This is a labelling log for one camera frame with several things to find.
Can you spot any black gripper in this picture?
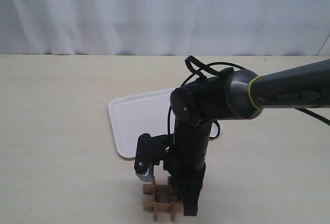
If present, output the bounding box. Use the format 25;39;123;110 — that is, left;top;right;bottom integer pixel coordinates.
162;154;206;216

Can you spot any notched wooden block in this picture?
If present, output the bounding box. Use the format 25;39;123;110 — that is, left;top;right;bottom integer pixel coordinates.
167;176;176;222
152;176;158;221
143;201;184;213
143;184;172;195

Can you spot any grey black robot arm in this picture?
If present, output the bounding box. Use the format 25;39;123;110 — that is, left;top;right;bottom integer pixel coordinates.
166;56;329;216

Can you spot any white plastic tray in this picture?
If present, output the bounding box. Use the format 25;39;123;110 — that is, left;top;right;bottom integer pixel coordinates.
107;87;223;161

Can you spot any white curtain backdrop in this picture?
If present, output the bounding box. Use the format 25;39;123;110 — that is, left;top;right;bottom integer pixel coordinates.
1;0;329;56

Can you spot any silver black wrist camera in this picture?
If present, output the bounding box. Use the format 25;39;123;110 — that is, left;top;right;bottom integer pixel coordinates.
134;133;173;183

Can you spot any black cable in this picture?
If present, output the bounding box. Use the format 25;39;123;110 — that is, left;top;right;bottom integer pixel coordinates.
166;55;330;139

